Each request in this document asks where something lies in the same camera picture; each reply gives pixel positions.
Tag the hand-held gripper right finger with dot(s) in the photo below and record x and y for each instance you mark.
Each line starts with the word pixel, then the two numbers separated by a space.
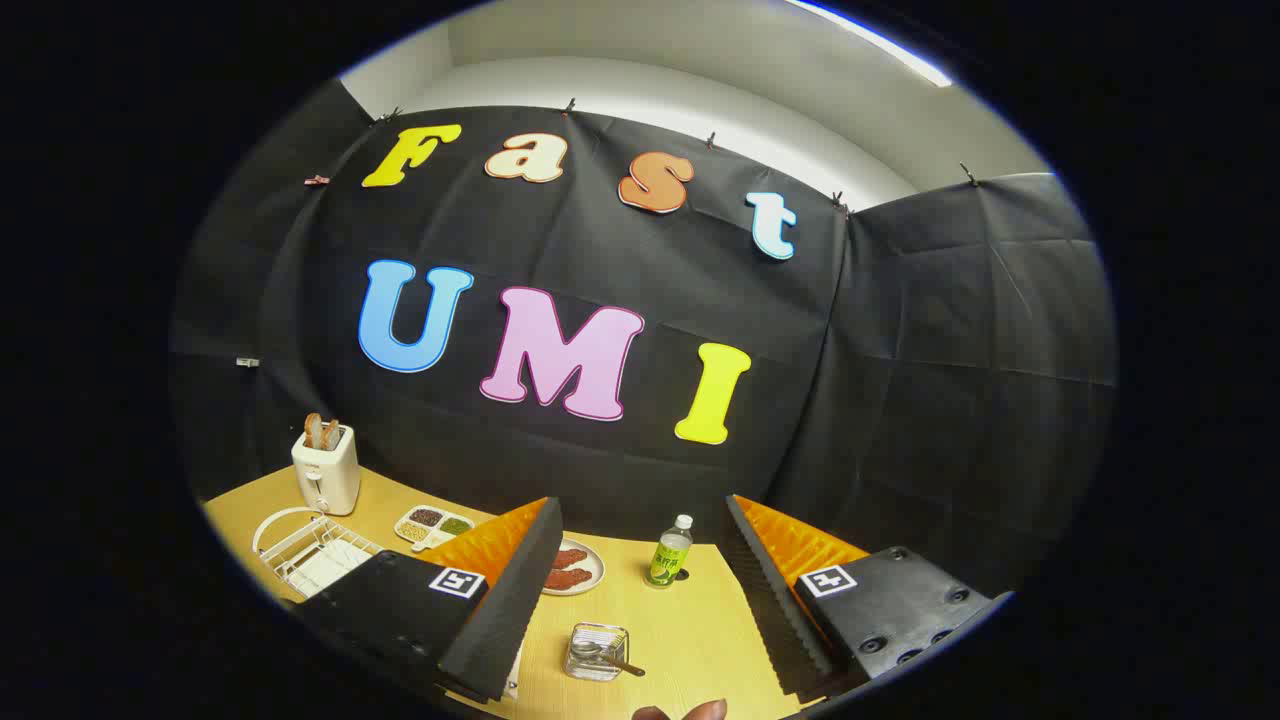
pixel 770 610

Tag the white divided grain tray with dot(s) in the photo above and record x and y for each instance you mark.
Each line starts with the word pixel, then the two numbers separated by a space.
pixel 432 527

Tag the white toaster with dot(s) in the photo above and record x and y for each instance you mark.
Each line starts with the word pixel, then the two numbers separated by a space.
pixel 328 480

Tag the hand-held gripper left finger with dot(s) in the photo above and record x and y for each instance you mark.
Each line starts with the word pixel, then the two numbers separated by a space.
pixel 510 610

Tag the black backdrop cloth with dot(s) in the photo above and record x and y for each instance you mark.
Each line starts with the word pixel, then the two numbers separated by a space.
pixel 900 350

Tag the green drink bottle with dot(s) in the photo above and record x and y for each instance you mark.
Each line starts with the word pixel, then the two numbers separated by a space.
pixel 668 560

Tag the toast slice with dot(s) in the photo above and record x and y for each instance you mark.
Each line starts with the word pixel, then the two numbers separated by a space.
pixel 331 435
pixel 313 432

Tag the red sausage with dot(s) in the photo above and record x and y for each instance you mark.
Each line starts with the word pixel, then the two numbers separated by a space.
pixel 572 557
pixel 568 579

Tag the white sausage plate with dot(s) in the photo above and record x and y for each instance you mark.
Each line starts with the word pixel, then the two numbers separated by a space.
pixel 594 568

